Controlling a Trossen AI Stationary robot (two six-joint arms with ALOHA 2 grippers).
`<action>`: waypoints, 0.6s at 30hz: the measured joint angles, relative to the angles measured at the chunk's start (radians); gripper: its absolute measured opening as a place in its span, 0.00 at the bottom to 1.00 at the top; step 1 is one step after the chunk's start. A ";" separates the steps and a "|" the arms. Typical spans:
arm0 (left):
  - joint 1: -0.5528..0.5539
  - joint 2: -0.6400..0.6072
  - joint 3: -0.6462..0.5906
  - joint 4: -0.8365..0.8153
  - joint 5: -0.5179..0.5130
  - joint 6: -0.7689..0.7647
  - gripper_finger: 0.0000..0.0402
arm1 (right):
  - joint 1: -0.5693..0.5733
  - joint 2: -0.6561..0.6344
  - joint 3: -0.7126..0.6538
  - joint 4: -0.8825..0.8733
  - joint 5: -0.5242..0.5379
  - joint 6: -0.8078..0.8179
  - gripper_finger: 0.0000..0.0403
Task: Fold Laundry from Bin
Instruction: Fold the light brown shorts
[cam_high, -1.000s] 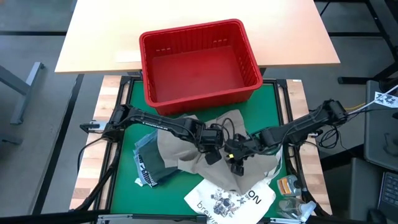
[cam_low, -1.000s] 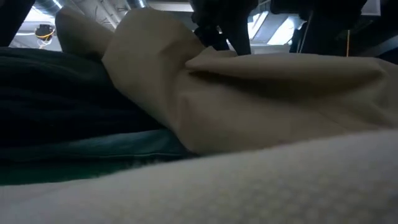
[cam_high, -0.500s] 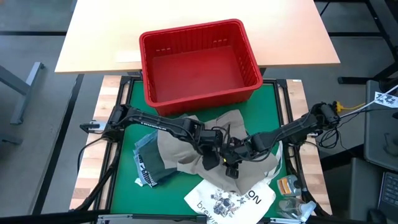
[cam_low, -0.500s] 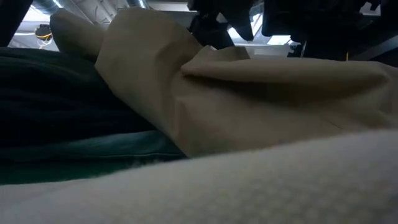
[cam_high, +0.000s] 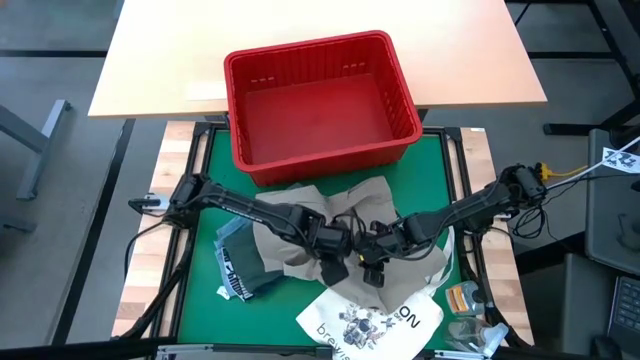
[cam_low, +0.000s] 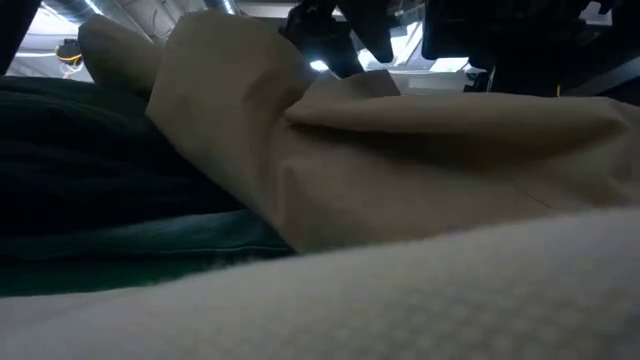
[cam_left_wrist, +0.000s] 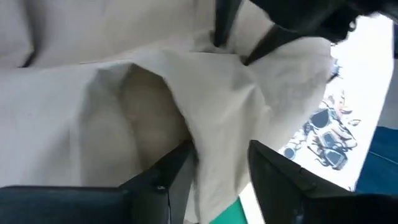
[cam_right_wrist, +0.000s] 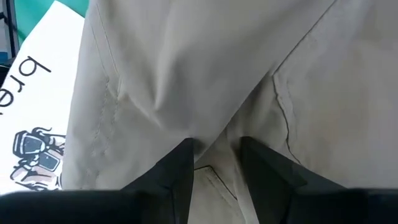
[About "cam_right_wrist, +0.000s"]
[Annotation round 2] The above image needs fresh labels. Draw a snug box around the white printed tote bag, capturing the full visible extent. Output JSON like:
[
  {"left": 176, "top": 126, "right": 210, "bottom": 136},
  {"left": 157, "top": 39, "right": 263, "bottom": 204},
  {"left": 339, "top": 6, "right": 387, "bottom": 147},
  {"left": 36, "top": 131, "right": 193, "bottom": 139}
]
[{"left": 0, "top": 0, "right": 86, "bottom": 195}]

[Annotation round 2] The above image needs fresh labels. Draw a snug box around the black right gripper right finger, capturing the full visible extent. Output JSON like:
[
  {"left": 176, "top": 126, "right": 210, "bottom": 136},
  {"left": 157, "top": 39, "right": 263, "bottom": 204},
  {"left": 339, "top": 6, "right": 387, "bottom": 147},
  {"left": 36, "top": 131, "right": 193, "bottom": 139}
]
[{"left": 241, "top": 136, "right": 398, "bottom": 224}]

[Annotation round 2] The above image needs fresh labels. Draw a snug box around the beige garment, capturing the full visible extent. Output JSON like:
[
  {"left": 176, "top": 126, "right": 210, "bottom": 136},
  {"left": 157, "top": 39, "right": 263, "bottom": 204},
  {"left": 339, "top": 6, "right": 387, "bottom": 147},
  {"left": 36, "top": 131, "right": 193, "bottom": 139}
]
[{"left": 61, "top": 0, "right": 398, "bottom": 224}]

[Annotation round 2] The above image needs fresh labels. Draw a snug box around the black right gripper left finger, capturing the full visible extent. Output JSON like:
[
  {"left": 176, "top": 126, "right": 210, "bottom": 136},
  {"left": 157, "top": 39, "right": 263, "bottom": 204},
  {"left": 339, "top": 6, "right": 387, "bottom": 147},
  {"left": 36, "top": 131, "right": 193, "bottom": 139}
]
[{"left": 0, "top": 138, "right": 195, "bottom": 224}]

